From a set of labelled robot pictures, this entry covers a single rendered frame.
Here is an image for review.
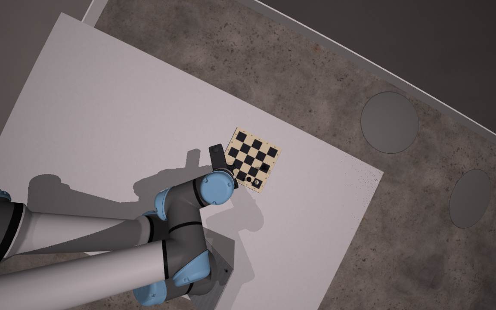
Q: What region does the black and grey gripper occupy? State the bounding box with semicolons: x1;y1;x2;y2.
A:
227;164;239;189

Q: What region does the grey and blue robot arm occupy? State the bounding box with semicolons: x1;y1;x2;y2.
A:
0;144;236;310

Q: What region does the black and cream chessboard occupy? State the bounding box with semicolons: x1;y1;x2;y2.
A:
225;127;282;193

